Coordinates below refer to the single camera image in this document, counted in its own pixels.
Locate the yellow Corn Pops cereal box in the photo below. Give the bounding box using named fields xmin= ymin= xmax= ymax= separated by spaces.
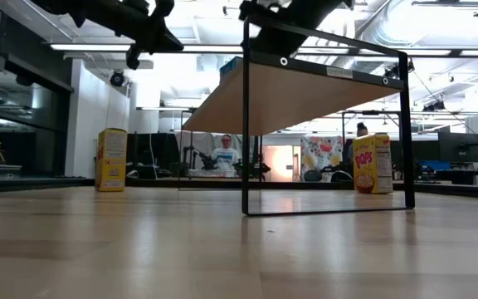
xmin=352 ymin=132 xmax=394 ymax=195
xmin=94 ymin=127 xmax=129 ymax=194

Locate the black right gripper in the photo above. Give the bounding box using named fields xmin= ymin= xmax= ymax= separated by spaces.
xmin=238 ymin=0 xmax=319 ymax=57

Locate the long ceiling light strip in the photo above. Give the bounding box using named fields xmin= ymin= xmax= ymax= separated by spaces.
xmin=295 ymin=46 xmax=478 ymax=58
xmin=49 ymin=42 xmax=245 ymax=54

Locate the blue bin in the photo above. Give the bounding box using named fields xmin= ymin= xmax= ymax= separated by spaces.
xmin=418 ymin=159 xmax=452 ymax=172

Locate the black partition panel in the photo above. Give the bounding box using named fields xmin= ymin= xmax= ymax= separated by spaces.
xmin=125 ymin=132 xmax=181 ymax=179

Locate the black ceiling track light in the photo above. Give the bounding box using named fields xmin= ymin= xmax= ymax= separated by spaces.
xmin=410 ymin=0 xmax=478 ymax=18

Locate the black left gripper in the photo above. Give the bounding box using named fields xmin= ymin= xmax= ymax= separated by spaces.
xmin=114 ymin=0 xmax=184 ymax=71

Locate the round black ceiling camera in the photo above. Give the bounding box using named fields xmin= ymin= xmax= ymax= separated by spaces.
xmin=109 ymin=70 xmax=126 ymax=88

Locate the floral patterned cloth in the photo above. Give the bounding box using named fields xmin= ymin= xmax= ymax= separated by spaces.
xmin=299 ymin=135 xmax=345 ymax=180

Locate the grey plastic bin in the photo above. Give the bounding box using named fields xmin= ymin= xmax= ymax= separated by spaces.
xmin=0 ymin=164 xmax=22 ymax=180

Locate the large silver ventilation duct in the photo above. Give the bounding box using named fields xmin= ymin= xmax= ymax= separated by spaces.
xmin=362 ymin=0 xmax=478 ymax=47

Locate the black metal table frame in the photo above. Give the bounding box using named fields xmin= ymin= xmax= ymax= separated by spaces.
xmin=0 ymin=175 xmax=478 ymax=202

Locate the blue Rice Krispies cereal box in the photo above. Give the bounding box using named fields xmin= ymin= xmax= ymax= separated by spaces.
xmin=218 ymin=56 xmax=245 ymax=86

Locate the black computer monitor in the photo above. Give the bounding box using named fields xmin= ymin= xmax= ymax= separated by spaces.
xmin=437 ymin=131 xmax=478 ymax=164

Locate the person with glasses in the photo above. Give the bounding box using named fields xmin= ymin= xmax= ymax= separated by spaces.
xmin=210 ymin=133 xmax=241 ymax=173

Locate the wooden shelf with black frame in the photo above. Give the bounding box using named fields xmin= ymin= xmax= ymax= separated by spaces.
xmin=178 ymin=13 xmax=416 ymax=218

